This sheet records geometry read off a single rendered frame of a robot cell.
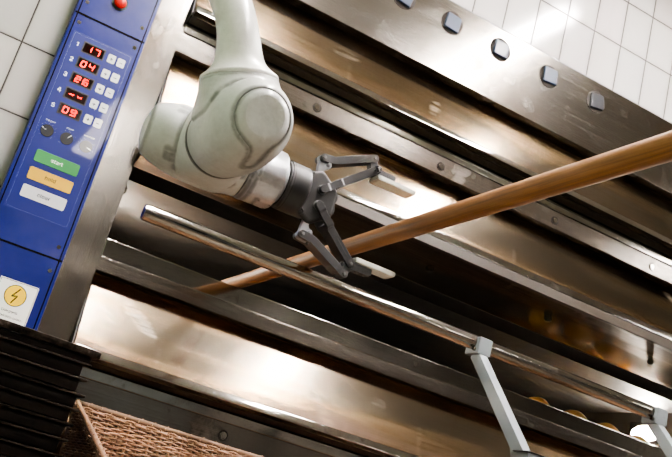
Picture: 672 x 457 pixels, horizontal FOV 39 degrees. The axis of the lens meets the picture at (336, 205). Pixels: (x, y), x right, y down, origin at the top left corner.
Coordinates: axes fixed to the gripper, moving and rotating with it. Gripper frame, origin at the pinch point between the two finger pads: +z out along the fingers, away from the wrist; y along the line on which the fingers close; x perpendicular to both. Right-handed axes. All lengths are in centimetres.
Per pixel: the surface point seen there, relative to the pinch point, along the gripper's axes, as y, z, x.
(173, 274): 3, -15, -68
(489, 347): 3, 41, -30
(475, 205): 0.8, -1.1, 23.5
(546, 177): 0.3, -1.3, 38.2
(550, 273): -32, 80, -68
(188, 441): 35, -2, -64
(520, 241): -37, 70, -70
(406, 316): 3.3, 21.9, -30.9
